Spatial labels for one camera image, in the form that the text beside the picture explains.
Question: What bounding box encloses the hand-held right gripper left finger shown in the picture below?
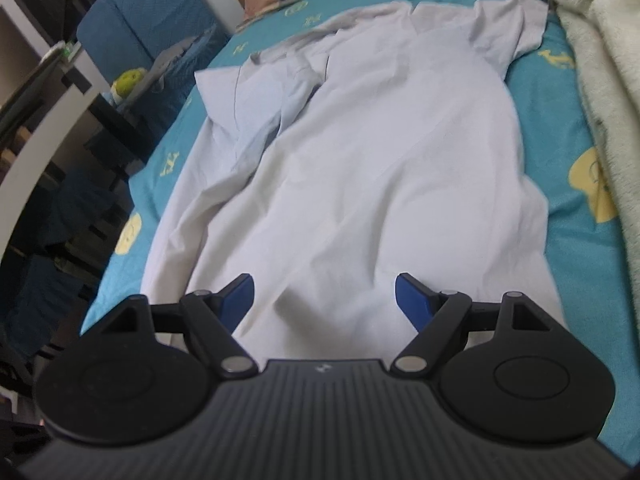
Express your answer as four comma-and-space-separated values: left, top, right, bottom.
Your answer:
82, 273, 260, 380

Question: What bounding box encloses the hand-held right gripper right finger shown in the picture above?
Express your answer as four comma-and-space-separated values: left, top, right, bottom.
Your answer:
390, 273, 561, 376

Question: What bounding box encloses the white shirt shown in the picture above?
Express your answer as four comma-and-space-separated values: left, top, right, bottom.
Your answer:
141, 0, 568, 366

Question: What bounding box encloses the blue covered chair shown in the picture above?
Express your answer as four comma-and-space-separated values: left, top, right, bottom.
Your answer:
76, 0, 166, 161
0, 165, 136, 376
110, 0, 231, 126

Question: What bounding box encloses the bed with teal printed sheet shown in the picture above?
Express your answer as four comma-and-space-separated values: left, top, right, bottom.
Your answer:
80, 0, 640, 466

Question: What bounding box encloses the yellow-green plush toy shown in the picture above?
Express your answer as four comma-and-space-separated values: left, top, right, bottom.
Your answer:
110, 67, 148, 106

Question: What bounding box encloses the wooden table with black legs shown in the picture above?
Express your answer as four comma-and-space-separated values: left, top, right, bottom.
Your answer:
0, 5, 146, 261

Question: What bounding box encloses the grey cloth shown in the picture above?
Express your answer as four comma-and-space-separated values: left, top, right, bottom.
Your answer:
142, 35, 216, 93

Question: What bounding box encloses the pale green fleece blanket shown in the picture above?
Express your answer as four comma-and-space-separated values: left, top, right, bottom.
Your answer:
502, 0, 640, 281

